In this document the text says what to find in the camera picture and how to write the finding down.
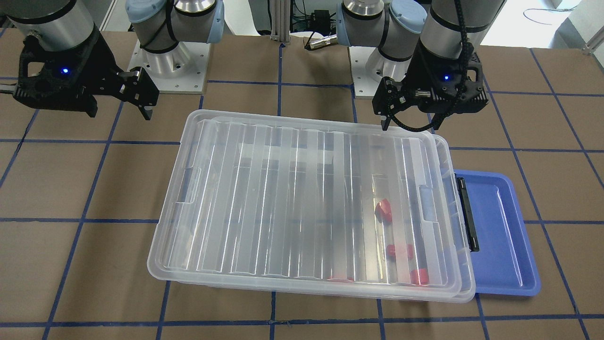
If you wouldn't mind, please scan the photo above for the clear plastic storage box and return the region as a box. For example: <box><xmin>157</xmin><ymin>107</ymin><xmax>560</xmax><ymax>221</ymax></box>
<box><xmin>166</xmin><ymin>132</ymin><xmax>477</xmax><ymax>303</ymax></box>

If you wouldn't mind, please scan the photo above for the blue plastic tray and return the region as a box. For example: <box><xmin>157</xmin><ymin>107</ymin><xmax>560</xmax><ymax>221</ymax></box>
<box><xmin>455</xmin><ymin>170</ymin><xmax>541</xmax><ymax>297</ymax></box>

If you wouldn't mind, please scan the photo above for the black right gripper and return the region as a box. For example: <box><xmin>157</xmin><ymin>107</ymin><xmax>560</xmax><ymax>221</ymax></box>
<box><xmin>13</xmin><ymin>26</ymin><xmax>159</xmax><ymax>121</ymax></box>

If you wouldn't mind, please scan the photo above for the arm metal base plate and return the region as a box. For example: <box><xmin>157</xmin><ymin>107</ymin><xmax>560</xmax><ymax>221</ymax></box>
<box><xmin>349</xmin><ymin>46</ymin><xmax>411</xmax><ymax>99</ymax></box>
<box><xmin>128</xmin><ymin>42</ymin><xmax>213</xmax><ymax>94</ymax></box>

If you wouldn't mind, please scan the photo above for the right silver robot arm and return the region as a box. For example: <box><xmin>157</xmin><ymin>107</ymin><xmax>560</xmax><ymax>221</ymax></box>
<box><xmin>1</xmin><ymin>0</ymin><xmax>225</xmax><ymax>120</ymax></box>

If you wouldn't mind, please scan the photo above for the black box latch handle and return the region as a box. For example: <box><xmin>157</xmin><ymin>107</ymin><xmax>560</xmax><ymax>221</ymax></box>
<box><xmin>455</xmin><ymin>175</ymin><xmax>480</xmax><ymax>252</ymax></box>

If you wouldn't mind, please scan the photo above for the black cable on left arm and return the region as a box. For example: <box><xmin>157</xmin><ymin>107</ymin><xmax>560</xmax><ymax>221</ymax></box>
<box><xmin>383</xmin><ymin>0</ymin><xmax>474</xmax><ymax>132</ymax></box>

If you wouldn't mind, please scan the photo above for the clear plastic box lid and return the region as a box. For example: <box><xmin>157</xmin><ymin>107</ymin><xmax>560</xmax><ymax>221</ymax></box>
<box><xmin>147</xmin><ymin>110</ymin><xmax>463</xmax><ymax>298</ymax></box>

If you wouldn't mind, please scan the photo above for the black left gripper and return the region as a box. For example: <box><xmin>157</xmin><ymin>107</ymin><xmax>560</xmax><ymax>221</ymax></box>
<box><xmin>372</xmin><ymin>45</ymin><xmax>489</xmax><ymax>132</ymax></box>

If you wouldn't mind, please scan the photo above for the red toy block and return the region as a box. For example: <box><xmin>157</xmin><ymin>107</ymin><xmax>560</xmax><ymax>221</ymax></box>
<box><xmin>386</xmin><ymin>244</ymin><xmax>415</xmax><ymax>261</ymax></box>
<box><xmin>410</xmin><ymin>268</ymin><xmax>429</xmax><ymax>286</ymax></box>
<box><xmin>375</xmin><ymin>198</ymin><xmax>393</xmax><ymax>224</ymax></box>
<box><xmin>326</xmin><ymin>276</ymin><xmax>354</xmax><ymax>283</ymax></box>

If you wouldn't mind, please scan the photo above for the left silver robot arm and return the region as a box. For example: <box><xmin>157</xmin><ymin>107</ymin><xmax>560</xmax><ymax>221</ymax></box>
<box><xmin>305</xmin><ymin>0</ymin><xmax>505</xmax><ymax>133</ymax></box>

